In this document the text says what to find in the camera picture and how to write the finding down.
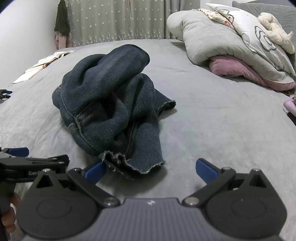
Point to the small purple cloth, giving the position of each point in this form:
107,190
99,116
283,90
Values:
289,107

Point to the white plush toy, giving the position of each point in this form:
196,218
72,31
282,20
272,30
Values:
275,30

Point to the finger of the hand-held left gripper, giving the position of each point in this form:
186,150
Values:
60,160
18,151

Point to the flower outline print quilt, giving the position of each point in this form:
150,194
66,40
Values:
254,46

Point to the person's left hand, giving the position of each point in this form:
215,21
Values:
9,220

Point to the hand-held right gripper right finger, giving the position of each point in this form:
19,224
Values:
207,170

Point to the dark blue denim jeans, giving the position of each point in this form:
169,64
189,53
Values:
104,92

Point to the small black tripod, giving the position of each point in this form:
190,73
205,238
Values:
4,94

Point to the pink hanging garment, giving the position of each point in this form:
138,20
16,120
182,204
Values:
62,41

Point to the open book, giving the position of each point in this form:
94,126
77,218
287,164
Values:
46,61

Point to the dark grey headboard cushion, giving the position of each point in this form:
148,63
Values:
284,14

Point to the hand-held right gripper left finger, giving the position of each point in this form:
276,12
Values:
96,170

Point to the floral patterned cloth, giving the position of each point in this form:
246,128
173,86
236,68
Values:
217,16

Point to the pink blanket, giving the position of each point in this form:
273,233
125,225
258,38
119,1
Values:
231,67

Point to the small beige doll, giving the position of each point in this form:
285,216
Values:
293,100

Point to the grey star print curtain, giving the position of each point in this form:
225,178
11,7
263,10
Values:
115,23

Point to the dark hanging garment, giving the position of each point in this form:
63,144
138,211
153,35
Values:
62,20

